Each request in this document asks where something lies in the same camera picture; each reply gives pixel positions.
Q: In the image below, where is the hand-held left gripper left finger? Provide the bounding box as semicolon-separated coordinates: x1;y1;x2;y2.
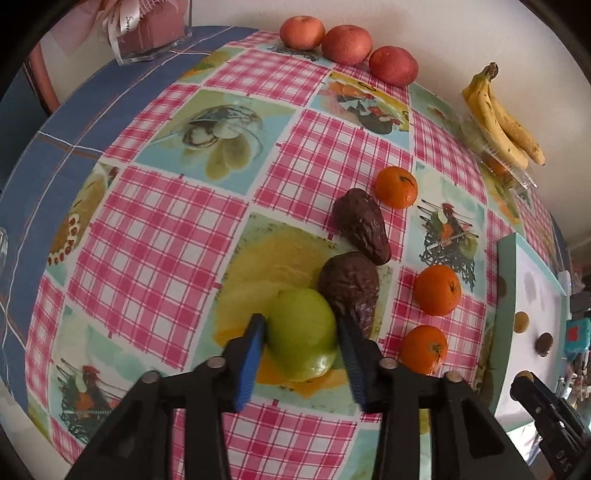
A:
65;314;266;480

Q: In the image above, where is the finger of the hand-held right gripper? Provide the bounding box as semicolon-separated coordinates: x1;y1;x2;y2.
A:
510;373;591;444

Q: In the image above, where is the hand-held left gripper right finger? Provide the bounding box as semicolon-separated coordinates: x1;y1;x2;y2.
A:
337;314;539;480

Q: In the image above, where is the dark brown avocado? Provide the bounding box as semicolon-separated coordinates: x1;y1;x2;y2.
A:
332;188;392;266
318;251;380;340

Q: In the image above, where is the white tray teal rim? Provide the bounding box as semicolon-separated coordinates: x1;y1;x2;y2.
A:
480;233;571;435

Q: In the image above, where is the teal box red print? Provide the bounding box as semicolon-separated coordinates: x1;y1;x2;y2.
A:
566;318;591;356

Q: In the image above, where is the pink checked printed tablecloth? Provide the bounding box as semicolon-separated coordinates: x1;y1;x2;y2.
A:
0;25;573;480

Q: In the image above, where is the clear plastic container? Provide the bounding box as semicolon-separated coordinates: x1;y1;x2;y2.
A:
455;111;539;197

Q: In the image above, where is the yellow banana bunch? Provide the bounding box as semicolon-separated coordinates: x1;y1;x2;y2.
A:
462;62;546;169

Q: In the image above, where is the red apple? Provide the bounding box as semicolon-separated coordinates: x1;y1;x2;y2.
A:
369;46;419;87
280;16;326;50
322;24;373;65

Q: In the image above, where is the clear glass vase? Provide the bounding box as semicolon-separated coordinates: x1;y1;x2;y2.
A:
108;0;193;65

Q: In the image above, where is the wooden chair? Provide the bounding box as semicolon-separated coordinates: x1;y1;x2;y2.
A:
25;46;61;116

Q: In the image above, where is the pink flower bouquet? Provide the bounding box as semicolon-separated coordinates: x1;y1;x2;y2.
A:
83;0;192;56

